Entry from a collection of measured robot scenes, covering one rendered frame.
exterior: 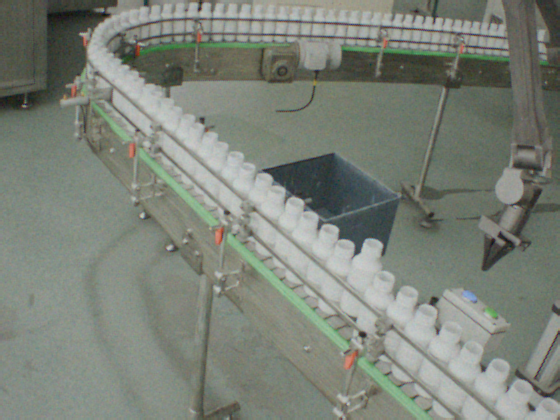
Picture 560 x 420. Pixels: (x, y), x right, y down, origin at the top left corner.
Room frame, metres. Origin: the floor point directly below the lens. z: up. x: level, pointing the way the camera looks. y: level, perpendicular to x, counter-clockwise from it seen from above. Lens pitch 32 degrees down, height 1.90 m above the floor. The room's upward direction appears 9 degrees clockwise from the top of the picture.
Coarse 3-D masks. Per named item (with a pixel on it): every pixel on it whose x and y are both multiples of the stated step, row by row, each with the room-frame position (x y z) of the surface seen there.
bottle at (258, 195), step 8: (264, 176) 1.34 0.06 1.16; (256, 184) 1.31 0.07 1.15; (264, 184) 1.31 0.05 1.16; (256, 192) 1.31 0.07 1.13; (264, 192) 1.31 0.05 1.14; (256, 200) 1.29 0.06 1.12; (264, 200) 1.30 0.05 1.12; (256, 216) 1.29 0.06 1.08; (248, 224) 1.30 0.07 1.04; (256, 224) 1.29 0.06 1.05; (256, 232) 1.29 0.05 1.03
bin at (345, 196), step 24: (264, 168) 1.77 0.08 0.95; (288, 168) 1.83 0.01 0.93; (312, 168) 1.90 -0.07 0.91; (336, 168) 1.94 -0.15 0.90; (360, 168) 1.87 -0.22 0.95; (288, 192) 1.65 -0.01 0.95; (312, 192) 1.91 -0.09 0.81; (336, 192) 1.92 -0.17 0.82; (360, 192) 1.85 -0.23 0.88; (384, 192) 1.78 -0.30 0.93; (336, 216) 1.56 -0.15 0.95; (360, 216) 1.62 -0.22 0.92; (384, 216) 1.70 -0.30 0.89; (360, 240) 1.64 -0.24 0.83; (384, 240) 1.72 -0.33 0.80
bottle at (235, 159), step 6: (228, 156) 1.41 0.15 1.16; (234, 156) 1.42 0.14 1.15; (240, 156) 1.42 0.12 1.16; (228, 162) 1.40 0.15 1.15; (234, 162) 1.39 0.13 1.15; (240, 162) 1.40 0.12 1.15; (228, 168) 1.40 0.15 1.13; (234, 168) 1.39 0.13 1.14; (222, 174) 1.40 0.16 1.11; (228, 174) 1.38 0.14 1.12; (234, 174) 1.39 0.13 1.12; (228, 180) 1.38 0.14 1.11; (222, 186) 1.39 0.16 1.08; (222, 192) 1.39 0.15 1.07; (228, 192) 1.38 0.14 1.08; (222, 198) 1.39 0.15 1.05; (228, 198) 1.38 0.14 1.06; (228, 204) 1.38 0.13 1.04; (222, 210) 1.38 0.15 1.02
